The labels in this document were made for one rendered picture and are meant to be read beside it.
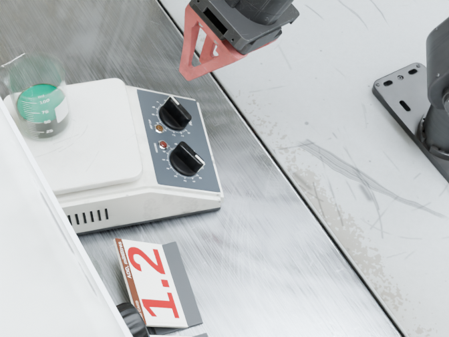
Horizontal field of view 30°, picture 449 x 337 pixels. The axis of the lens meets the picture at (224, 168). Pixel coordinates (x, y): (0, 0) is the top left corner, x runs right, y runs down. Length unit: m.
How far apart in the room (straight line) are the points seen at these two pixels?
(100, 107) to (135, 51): 0.17
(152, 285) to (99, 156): 0.13
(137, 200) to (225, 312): 0.13
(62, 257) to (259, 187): 0.72
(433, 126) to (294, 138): 0.15
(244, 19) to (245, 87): 0.22
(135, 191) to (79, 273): 0.64
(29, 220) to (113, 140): 0.64
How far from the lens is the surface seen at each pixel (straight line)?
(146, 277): 0.79
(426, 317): 0.83
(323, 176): 0.89
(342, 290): 0.83
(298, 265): 0.83
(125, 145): 0.79
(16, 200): 0.16
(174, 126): 0.85
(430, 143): 0.91
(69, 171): 0.78
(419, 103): 0.95
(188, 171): 0.82
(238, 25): 0.72
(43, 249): 0.16
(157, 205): 0.81
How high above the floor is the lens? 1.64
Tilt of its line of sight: 57 degrees down
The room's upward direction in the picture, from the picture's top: 4 degrees clockwise
